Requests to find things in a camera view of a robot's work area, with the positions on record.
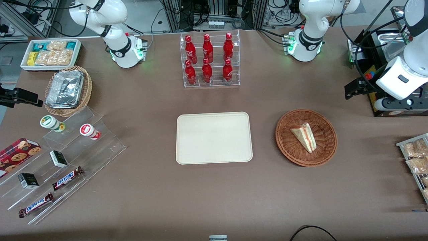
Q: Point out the red lid yogurt bottle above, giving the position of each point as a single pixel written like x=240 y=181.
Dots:
x=88 y=131

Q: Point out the steel warmer pan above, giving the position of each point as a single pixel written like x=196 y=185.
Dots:
x=389 y=42

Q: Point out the light wicker basket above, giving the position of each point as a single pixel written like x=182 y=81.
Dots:
x=87 y=88

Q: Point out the beige plastic tray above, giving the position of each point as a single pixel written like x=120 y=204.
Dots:
x=214 y=138

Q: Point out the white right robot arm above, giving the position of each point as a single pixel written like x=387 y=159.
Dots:
x=117 y=40

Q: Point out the white rectangular snack bin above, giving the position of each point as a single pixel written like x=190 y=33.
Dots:
x=77 y=55

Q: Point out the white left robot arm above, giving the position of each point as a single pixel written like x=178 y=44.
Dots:
x=311 y=20

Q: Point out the aluminium frame rack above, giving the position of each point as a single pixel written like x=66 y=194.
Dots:
x=177 y=13

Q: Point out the small black carton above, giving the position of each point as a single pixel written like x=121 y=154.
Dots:
x=28 y=180
x=59 y=159

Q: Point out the clear acrylic bottle rack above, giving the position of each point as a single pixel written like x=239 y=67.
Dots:
x=217 y=85

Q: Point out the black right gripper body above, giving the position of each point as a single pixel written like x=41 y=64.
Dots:
x=13 y=96

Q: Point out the triangular sandwich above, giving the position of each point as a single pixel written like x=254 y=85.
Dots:
x=306 y=138

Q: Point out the snickers chocolate bar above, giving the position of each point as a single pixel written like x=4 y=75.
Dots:
x=36 y=205
x=67 y=178

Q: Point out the red cola bottle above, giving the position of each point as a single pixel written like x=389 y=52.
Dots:
x=207 y=49
x=207 y=73
x=190 y=74
x=190 y=50
x=227 y=72
x=228 y=48

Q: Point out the black food warmer cabinet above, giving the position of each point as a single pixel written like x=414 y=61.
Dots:
x=373 y=110

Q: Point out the white power strip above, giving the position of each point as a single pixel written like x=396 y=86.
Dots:
x=216 y=24

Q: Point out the large clear cracker bag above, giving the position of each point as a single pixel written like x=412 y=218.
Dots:
x=53 y=57

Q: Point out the metal frame stand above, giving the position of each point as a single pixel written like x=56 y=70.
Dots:
x=20 y=20

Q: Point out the teal snack pack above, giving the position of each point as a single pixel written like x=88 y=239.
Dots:
x=39 y=47
x=71 y=45

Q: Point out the clear acrylic stepped shelf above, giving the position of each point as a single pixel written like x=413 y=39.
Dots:
x=100 y=147

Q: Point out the yellow snack pack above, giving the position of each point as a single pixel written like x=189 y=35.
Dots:
x=31 y=58

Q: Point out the clear bag of crackers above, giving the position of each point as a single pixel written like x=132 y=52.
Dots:
x=418 y=165
x=425 y=181
x=414 y=149

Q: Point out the red plaid cookie box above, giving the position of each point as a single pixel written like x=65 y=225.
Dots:
x=16 y=154

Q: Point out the green lid yogurt bottle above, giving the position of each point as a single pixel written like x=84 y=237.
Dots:
x=50 y=122

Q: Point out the stacked aluminium foil trays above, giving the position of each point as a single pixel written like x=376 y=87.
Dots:
x=65 y=88

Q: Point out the brown round wicker basket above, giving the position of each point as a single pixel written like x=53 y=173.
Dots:
x=321 y=149

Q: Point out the small clear cracker bag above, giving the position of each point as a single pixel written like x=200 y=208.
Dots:
x=57 y=45

